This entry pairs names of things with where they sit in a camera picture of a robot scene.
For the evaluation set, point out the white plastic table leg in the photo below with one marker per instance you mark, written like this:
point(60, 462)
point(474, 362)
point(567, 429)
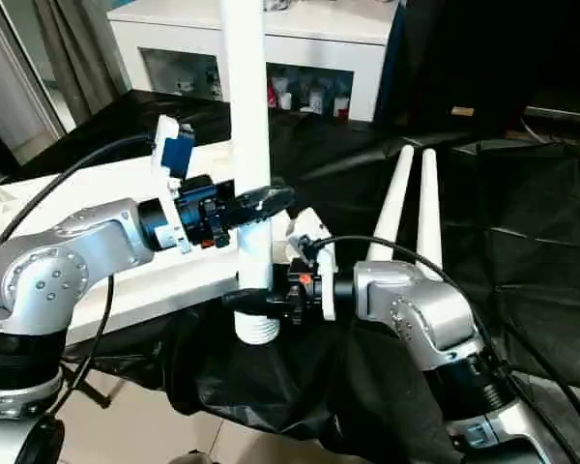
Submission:
point(246, 97)
point(391, 203)
point(428, 213)

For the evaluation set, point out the white plastic table top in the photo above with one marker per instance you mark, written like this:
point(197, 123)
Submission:
point(97, 184)

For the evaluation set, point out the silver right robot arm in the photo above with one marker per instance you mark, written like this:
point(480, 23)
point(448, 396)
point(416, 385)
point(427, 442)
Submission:
point(425, 309)

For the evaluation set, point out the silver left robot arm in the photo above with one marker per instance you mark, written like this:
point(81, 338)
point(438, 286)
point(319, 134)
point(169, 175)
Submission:
point(48, 271)

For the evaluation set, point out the small white cup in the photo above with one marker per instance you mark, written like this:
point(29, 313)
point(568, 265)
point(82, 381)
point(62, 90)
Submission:
point(285, 100)
point(316, 101)

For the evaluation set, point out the white sideboard cabinet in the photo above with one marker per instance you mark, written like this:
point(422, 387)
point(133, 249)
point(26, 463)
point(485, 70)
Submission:
point(300, 29)

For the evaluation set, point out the beige curtain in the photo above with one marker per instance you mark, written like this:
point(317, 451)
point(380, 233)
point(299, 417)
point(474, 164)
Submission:
point(77, 58)

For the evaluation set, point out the small yellow tag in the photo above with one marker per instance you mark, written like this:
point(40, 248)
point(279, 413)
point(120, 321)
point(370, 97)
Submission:
point(462, 111)

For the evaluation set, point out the black plastic mat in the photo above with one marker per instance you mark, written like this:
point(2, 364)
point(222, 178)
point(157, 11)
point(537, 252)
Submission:
point(532, 213)

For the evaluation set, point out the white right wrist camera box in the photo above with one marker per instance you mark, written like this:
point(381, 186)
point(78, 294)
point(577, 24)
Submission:
point(311, 237)

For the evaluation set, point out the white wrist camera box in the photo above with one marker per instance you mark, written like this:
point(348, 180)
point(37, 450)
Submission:
point(174, 155)
point(311, 237)

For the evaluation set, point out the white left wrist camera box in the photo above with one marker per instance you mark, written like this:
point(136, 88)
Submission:
point(174, 155)

